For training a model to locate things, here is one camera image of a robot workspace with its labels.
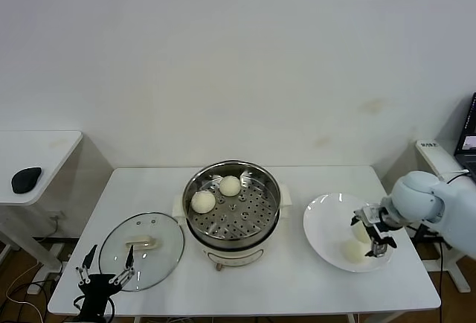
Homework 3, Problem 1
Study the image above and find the dark open laptop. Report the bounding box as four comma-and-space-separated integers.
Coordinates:
454, 92, 476, 182

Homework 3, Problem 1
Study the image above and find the stainless steel steamer basket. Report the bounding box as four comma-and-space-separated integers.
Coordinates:
183, 159, 283, 240

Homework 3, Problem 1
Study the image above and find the white round plate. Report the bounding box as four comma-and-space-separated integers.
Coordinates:
303, 193, 395, 274

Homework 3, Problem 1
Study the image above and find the round glass pot lid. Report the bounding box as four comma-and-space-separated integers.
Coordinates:
98, 211, 186, 292

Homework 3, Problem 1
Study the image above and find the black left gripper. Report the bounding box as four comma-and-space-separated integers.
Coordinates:
75, 244, 135, 323

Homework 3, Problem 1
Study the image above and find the black floor cable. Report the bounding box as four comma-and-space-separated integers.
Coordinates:
0, 278, 62, 323

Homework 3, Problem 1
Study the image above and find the white side table with mouse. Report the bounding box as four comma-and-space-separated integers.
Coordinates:
0, 130, 115, 275

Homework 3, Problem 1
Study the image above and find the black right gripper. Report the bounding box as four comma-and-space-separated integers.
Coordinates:
350, 206, 397, 259

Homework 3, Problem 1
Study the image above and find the white steamed baozi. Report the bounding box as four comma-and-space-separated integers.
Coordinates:
190, 190, 216, 214
351, 222, 373, 244
218, 175, 242, 197
341, 240, 367, 263

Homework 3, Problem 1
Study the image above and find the black computer mouse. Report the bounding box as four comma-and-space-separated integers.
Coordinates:
10, 166, 43, 194

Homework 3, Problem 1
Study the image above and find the thin white floor cable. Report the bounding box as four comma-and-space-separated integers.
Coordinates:
5, 258, 44, 315

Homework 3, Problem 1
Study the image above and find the black laptop power cable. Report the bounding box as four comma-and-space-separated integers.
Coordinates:
407, 173, 470, 323

